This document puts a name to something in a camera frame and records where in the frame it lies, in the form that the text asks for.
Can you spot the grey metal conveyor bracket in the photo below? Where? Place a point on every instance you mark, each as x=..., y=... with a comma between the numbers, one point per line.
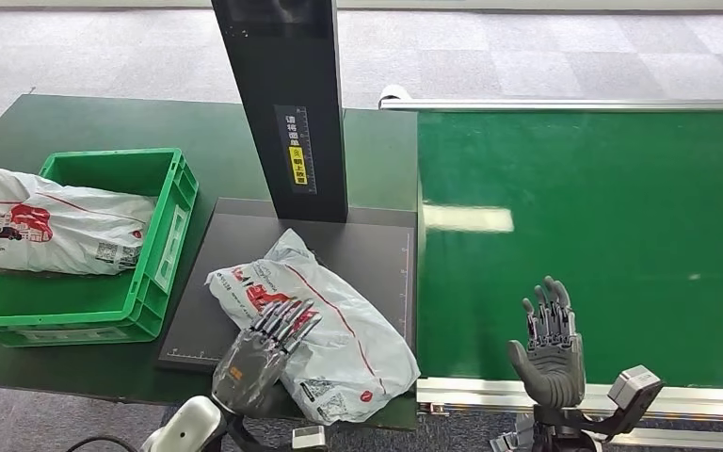
x=514, y=440

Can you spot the green conveyor belt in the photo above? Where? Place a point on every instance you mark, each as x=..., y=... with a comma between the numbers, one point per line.
x=661, y=218

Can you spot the aluminium conveyor side rail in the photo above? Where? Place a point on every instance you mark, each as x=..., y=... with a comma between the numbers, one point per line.
x=698, y=405
x=555, y=103

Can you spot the white red-print courier package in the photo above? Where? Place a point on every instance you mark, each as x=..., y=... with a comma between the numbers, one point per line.
x=56, y=224
x=336, y=337

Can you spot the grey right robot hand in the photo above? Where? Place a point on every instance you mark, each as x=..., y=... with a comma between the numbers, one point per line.
x=552, y=368

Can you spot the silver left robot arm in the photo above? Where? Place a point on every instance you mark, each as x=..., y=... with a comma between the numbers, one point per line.
x=187, y=427

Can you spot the black yellow column label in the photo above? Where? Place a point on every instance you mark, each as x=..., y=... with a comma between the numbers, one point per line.
x=296, y=150

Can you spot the black weighing device with column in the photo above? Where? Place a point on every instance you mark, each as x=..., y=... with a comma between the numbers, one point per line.
x=237, y=249

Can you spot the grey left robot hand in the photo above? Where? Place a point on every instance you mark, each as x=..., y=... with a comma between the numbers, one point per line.
x=252, y=371

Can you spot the green plastic basket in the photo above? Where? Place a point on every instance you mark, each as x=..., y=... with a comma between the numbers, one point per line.
x=106, y=306

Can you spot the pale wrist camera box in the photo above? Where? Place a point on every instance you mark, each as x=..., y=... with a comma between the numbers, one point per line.
x=309, y=438
x=634, y=385

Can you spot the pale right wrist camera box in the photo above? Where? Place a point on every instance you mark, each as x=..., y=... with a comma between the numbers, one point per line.
x=634, y=385

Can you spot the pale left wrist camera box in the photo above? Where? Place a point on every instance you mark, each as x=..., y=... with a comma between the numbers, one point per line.
x=309, y=438

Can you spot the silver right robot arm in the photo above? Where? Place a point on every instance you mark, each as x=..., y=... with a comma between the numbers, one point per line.
x=564, y=430

